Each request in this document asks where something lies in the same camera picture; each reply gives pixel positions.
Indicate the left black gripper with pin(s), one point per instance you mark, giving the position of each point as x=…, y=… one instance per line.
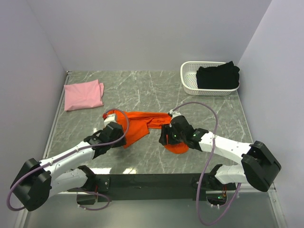
x=122, y=141

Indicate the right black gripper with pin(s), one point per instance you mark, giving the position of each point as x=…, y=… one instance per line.
x=166, y=129

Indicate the orange t shirt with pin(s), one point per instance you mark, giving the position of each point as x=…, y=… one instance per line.
x=140, y=123

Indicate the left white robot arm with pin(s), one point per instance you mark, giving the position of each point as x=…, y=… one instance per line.
x=37, y=181

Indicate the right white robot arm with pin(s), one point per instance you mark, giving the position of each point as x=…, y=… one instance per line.
x=255, y=164

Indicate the folded pink t shirt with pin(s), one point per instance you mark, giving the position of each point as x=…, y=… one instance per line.
x=83, y=95

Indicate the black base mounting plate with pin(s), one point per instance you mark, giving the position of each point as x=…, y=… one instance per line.
x=156, y=186

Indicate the white perforated plastic basket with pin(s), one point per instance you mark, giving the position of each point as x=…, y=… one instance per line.
x=188, y=72

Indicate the black t shirt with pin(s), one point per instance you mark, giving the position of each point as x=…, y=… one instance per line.
x=223, y=77

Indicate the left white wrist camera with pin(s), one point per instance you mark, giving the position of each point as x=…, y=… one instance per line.
x=110, y=118

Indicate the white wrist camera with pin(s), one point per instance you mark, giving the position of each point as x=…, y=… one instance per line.
x=173, y=113
x=110, y=118

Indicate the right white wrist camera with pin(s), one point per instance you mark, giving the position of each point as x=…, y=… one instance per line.
x=173, y=113

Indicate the aluminium frame rail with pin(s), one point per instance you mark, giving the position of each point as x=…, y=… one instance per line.
x=22, y=215

